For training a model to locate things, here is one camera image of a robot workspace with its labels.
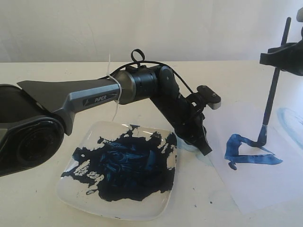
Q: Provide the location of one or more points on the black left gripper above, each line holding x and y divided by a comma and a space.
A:
180, 114

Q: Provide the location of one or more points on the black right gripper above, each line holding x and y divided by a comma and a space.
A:
287, 57

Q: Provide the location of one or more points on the black paintbrush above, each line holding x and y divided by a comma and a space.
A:
272, 94

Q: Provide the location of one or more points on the white paper sheet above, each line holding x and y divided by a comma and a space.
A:
258, 164

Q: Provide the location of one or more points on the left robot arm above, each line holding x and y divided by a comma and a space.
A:
35, 116

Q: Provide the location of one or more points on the white square paint plate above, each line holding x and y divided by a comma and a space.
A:
121, 171

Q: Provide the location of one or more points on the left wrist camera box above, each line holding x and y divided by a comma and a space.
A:
209, 97

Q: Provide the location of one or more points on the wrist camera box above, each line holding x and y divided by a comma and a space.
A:
299, 16
209, 97

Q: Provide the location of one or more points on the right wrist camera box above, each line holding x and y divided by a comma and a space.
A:
299, 16

